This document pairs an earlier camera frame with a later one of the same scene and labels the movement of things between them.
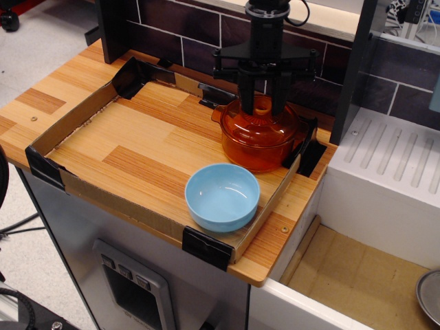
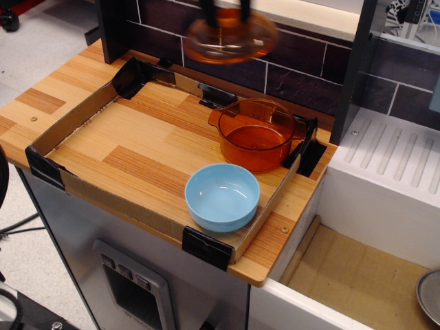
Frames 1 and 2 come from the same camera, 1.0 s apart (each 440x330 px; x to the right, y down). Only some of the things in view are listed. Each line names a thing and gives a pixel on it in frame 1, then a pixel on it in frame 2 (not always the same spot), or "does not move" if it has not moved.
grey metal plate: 427,292 does not move
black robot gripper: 266,56 -> 209,11
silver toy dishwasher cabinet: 127,278 does not move
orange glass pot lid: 261,129 -> 231,41
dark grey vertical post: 361,35 does not move
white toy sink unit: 372,232 does not move
